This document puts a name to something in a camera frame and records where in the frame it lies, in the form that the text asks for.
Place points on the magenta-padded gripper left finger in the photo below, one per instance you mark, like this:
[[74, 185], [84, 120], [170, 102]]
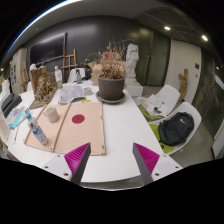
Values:
[[77, 156]]

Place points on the wooden figure sculpture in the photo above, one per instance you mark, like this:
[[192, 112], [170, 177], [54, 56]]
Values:
[[183, 83]]

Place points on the printed newspaper sheet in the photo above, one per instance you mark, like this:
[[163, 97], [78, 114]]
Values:
[[70, 92]]

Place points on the white plaster bust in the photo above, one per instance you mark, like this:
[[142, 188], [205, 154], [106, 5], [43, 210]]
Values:
[[32, 67], [58, 72]]

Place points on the round ceiling downlight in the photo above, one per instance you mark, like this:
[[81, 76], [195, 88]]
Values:
[[167, 28], [204, 38]]

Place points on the white blue-capped drink bottle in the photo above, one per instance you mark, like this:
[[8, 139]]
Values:
[[36, 130]]

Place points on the black backpack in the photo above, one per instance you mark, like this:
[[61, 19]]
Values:
[[175, 128]]

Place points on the white display board with pictures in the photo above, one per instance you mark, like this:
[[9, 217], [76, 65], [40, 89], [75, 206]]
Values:
[[18, 68]]

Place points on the brown cardboard box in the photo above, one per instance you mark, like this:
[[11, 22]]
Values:
[[96, 75]]

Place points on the white ceramic mug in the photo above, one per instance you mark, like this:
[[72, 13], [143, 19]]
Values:
[[51, 114]]

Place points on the red box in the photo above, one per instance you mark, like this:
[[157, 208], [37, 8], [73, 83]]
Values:
[[106, 56]]

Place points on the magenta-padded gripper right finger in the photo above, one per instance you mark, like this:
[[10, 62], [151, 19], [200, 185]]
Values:
[[146, 156]]

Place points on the white shell chair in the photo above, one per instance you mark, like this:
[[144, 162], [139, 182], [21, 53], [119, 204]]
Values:
[[72, 75], [169, 94], [192, 110]]

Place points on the colourful book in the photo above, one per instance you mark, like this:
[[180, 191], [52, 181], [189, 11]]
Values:
[[16, 117]]

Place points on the grey pot with dried plant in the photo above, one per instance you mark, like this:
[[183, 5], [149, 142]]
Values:
[[111, 87]]

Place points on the lime green seat cushion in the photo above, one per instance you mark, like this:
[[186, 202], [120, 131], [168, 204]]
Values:
[[145, 113], [155, 131]]

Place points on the flat round red coaster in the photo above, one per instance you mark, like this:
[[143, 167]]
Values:
[[78, 118]]

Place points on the small yellow item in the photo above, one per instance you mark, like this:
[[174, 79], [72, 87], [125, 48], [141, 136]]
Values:
[[86, 101]]

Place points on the beige wooden-framed drawing board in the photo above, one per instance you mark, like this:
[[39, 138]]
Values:
[[86, 136]]

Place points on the dark wall screen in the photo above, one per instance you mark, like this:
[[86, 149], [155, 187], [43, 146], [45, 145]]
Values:
[[48, 48]]

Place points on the white canvas panel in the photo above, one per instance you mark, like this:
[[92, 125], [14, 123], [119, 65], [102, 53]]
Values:
[[4, 125]]

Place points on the wooden easel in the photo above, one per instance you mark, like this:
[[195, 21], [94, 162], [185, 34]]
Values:
[[69, 63], [24, 76]]

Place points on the grey round pot saucer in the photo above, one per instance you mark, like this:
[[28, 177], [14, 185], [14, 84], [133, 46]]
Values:
[[111, 101]]

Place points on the loose papers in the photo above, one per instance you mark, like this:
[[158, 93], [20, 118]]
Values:
[[154, 104]]

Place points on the clear glass bottle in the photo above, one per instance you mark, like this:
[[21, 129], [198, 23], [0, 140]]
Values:
[[79, 77]]

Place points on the golden relief sculpture on wood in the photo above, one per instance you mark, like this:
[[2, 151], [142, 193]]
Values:
[[45, 88]]

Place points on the white plinth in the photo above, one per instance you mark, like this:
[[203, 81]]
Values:
[[135, 88]]

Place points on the small white cup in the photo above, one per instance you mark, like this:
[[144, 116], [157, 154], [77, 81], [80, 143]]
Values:
[[87, 91]]

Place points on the pale green spray bottle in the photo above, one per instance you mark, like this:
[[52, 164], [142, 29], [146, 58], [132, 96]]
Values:
[[60, 85]]

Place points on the white plaster torso statue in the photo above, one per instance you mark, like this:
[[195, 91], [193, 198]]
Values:
[[132, 60]]

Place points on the thin red-tipped stick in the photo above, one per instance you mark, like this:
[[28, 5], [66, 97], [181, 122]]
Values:
[[16, 134]]

